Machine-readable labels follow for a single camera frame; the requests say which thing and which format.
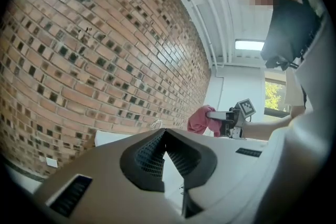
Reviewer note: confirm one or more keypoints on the person's cream t-shirt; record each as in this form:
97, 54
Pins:
302, 152

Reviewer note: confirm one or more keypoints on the pink cloth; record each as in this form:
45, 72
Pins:
199, 118

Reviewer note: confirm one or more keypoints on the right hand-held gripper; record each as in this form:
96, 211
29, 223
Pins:
239, 123

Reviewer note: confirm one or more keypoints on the dark-framed window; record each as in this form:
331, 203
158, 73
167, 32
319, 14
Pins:
274, 94

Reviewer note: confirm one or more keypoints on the black chest monitor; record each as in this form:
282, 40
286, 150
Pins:
288, 31

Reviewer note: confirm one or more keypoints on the chrome faucet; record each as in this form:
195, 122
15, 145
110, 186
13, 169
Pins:
157, 123

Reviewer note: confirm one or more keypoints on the white ceiling pipe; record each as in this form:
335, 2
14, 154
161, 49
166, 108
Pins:
194, 8
218, 15

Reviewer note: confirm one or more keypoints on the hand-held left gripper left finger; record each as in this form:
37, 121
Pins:
105, 178

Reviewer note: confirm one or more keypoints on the ceiling light panel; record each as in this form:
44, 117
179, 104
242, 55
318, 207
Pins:
249, 44

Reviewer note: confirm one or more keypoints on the black monitor mount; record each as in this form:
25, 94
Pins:
281, 63

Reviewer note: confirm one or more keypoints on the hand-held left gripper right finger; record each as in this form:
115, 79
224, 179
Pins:
223, 178

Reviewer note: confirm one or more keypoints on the person's right forearm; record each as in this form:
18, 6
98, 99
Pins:
262, 128

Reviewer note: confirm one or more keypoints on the white wall socket plate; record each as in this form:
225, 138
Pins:
52, 162

